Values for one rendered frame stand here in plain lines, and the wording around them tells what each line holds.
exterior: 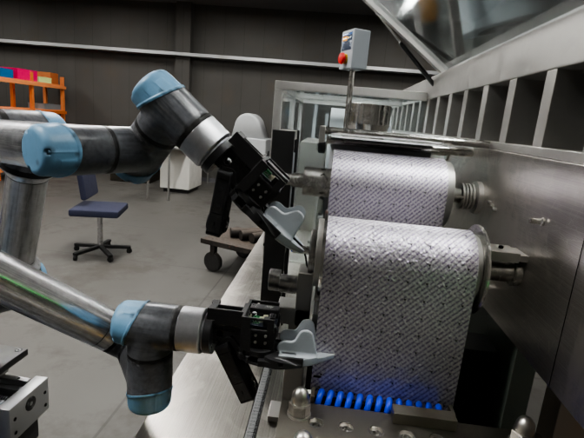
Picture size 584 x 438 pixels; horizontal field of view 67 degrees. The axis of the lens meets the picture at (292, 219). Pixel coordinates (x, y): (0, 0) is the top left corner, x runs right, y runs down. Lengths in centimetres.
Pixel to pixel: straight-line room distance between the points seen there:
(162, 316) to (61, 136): 31
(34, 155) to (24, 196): 46
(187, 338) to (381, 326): 31
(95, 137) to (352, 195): 49
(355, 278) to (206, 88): 901
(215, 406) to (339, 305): 37
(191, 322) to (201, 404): 27
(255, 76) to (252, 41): 66
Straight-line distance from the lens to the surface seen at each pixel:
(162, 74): 73
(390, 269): 70
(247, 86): 939
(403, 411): 75
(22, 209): 118
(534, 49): 91
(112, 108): 1039
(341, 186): 90
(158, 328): 75
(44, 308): 85
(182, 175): 805
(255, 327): 72
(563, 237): 71
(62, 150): 68
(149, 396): 82
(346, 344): 75
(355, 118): 138
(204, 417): 93
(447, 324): 75
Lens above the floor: 147
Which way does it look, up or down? 13 degrees down
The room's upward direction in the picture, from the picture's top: 5 degrees clockwise
